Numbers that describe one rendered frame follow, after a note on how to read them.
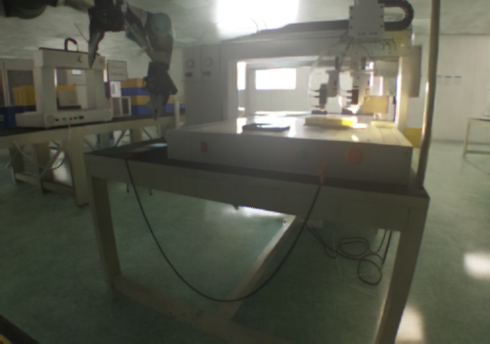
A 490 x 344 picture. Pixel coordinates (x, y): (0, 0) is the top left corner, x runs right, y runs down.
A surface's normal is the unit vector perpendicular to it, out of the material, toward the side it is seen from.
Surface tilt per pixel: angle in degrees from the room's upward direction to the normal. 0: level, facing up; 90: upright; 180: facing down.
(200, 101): 90
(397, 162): 90
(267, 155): 90
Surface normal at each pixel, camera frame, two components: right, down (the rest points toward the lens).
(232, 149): -0.43, 0.20
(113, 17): 0.19, 0.60
